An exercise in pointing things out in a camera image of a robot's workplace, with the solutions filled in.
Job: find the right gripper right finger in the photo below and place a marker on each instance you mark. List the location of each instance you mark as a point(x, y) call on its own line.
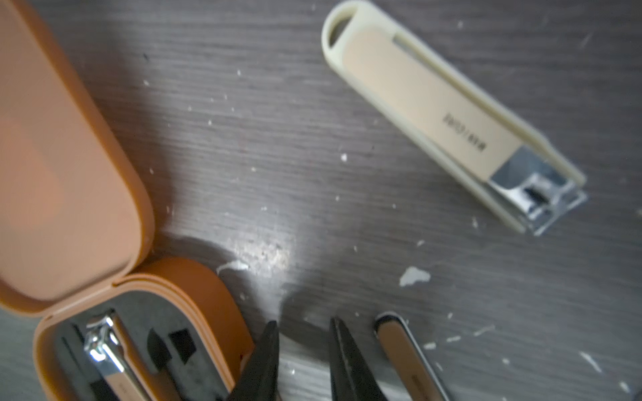
point(350, 375)

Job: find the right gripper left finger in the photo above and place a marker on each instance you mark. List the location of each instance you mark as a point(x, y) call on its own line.
point(259, 378)

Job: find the small clipper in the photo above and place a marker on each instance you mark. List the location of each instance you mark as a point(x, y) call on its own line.
point(418, 376)

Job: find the brown nail file tool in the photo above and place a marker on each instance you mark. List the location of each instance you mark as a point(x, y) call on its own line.
point(105, 349)

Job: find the brown nail clipper case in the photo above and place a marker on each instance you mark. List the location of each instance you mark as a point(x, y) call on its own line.
point(76, 221)

